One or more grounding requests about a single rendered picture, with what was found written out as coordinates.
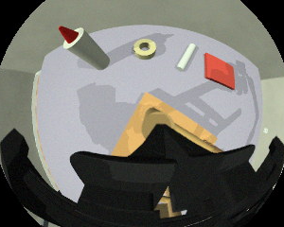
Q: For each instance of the tan wooden stool leg frame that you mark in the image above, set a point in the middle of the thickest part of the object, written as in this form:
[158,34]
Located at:
[153,117]

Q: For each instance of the red flat rectangular block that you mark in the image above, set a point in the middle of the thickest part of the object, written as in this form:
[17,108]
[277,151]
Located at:
[219,71]

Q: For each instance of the tan wooden stool seat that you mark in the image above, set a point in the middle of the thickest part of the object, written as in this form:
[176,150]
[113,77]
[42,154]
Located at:
[132,137]

